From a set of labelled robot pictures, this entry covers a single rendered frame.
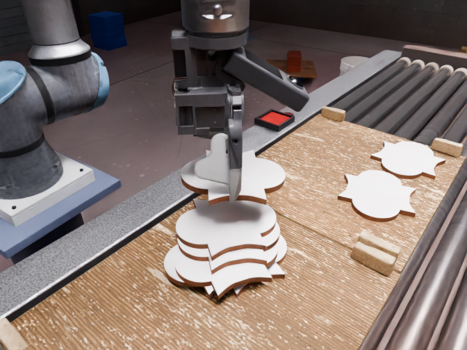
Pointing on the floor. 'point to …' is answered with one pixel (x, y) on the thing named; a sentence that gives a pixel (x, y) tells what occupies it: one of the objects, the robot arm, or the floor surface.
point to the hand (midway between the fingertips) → (233, 175)
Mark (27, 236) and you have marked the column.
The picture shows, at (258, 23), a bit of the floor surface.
